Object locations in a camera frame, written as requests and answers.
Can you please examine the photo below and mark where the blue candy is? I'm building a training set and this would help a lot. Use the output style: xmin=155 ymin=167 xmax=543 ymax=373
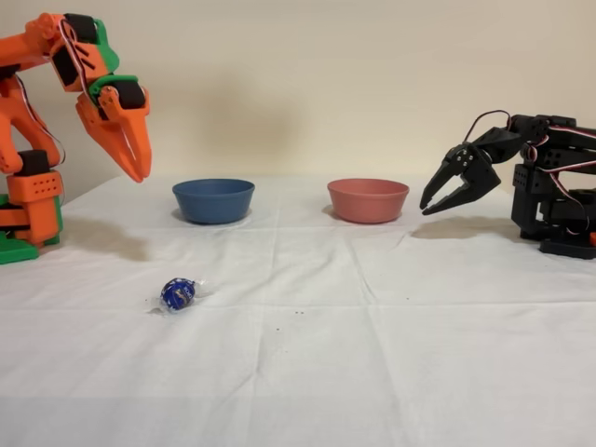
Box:
xmin=147 ymin=276 xmax=211 ymax=317

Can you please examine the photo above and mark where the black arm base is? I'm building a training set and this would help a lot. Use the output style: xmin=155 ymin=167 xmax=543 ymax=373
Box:
xmin=539 ymin=231 xmax=596 ymax=260

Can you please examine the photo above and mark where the green arm base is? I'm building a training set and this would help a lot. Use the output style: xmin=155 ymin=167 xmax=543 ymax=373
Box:
xmin=0 ymin=193 xmax=64 ymax=265

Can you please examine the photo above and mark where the pink bowl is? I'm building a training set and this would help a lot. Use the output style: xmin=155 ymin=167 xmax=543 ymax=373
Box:
xmin=326 ymin=178 xmax=411 ymax=224

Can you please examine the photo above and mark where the blue bowl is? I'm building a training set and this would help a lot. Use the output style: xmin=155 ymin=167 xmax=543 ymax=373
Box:
xmin=171 ymin=178 xmax=256 ymax=225

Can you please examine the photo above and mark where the white tablecloth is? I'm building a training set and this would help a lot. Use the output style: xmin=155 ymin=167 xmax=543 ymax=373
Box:
xmin=0 ymin=174 xmax=596 ymax=447

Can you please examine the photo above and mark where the looped cable on black arm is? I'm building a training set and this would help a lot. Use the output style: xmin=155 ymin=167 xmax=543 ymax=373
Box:
xmin=463 ymin=109 xmax=513 ymax=143

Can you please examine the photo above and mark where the striped cable on orange arm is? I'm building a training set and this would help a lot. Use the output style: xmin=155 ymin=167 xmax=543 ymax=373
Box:
xmin=58 ymin=18 xmax=92 ymax=97

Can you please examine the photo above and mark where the striped cable on black arm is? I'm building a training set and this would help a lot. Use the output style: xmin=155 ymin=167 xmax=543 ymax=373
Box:
xmin=521 ymin=121 xmax=596 ymax=234

